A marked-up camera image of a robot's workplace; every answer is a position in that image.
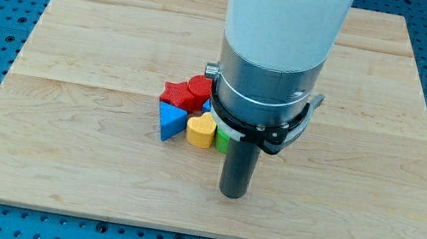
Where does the black clamp ring mount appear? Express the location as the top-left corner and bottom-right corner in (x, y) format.
(210, 81), (325, 155)

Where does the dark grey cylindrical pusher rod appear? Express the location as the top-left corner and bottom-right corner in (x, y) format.
(219, 139), (261, 199)

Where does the red star block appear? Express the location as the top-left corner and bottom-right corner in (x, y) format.
(159, 81), (195, 114)

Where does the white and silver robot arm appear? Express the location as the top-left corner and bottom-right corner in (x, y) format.
(205, 0), (354, 199)

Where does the green block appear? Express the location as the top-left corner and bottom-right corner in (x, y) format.
(214, 127), (230, 154)

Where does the yellow heart block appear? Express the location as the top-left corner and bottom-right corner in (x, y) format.
(186, 111), (217, 149)

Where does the small blue block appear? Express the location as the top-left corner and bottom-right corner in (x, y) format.
(201, 99), (212, 114)

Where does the blue triangle block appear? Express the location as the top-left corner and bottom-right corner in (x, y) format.
(159, 101), (188, 141)

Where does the red cylinder block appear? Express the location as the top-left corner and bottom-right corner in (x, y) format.
(188, 75), (213, 111)

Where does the light wooden board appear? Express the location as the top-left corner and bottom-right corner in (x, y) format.
(0, 0), (427, 239)

